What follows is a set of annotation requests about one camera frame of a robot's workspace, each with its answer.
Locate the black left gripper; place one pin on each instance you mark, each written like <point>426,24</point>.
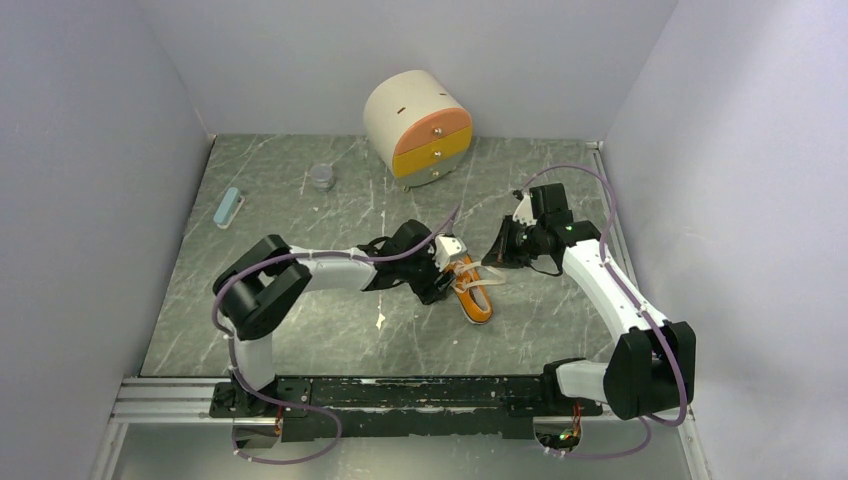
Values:
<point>428,290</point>

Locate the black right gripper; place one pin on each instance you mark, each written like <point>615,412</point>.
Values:
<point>502,254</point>

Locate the orange canvas sneaker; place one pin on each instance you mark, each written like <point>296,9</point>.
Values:
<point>476,304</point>

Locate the white shoelace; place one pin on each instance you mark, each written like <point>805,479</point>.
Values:
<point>477,275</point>

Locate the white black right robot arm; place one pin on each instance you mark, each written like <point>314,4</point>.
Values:
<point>652,367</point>

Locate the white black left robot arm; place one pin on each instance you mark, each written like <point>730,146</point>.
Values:
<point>255,294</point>

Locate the round cream drawer cabinet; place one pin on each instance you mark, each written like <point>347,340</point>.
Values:
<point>419,130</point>

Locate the small clear round jar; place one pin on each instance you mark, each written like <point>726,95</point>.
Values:
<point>322,177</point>

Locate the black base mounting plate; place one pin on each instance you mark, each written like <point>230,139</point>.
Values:
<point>322,407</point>

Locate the light blue eraser block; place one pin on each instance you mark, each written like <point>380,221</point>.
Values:
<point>228,208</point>

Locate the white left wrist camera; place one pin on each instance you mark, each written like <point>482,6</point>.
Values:
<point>448,250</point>

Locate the aluminium rail frame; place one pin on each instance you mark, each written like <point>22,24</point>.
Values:
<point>175,401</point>

